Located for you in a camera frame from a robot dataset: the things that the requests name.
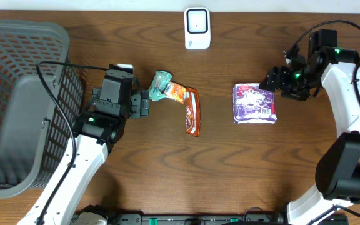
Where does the green snack packet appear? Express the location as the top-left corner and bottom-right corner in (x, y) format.
(148, 70), (173, 101)

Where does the small orange snack packet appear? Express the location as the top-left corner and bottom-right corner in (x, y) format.
(163, 81), (186, 104)

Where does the red purple tissue pack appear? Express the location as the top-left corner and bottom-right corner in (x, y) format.
(232, 83), (278, 124)

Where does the long orange red snack bag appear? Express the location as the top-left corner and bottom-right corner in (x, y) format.
(186, 87), (201, 137)

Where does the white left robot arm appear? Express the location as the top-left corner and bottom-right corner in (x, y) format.
(19, 64), (149, 224)

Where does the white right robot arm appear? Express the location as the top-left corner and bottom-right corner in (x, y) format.
(259, 29), (360, 224)

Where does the white barcode scanner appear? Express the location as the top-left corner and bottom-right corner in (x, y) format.
(184, 7), (211, 50)

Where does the grey plastic basket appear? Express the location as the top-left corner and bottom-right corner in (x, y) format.
(0, 20), (84, 198)

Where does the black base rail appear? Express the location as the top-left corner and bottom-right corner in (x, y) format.
(70, 204), (349, 225)

